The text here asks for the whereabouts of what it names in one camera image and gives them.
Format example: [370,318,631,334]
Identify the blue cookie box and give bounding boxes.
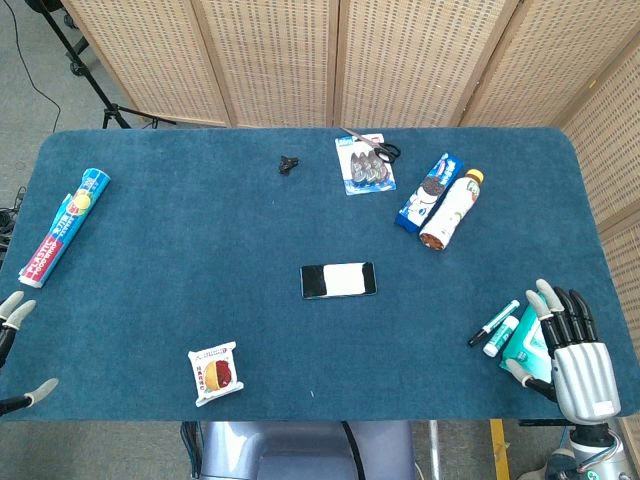
[396,152,467,233]

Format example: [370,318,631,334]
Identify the black handled scissors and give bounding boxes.
[341,127,402,164]

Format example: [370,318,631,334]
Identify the white red snack packet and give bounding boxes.
[187,341,246,408]

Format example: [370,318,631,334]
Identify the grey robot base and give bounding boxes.
[198,420,417,480]

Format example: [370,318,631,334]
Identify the black and white smartphone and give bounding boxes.
[299,261,378,301]

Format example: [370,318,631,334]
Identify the plastic food wrap box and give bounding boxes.
[18,167,111,291]

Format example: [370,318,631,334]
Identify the white drink bottle yellow cap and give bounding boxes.
[418,168,485,251]

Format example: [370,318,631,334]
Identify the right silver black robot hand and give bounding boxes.
[506,278,622,425]

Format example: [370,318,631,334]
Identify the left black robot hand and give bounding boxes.
[0,290,60,417]

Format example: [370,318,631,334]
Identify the black green marker pen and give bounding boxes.
[467,299,522,348]

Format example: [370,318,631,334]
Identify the black cable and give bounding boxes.
[8,0,62,134]

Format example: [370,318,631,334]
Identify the green wet wipes pack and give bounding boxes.
[498,302,555,386]

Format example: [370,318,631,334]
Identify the white green glue stick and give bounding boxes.
[482,315,521,358]

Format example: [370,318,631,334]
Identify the blister pack of clips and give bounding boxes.
[334,132,399,197]

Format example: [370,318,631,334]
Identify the blue table mat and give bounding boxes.
[0,126,630,424]

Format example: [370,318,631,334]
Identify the black tripod stand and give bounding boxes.
[23,0,177,130]

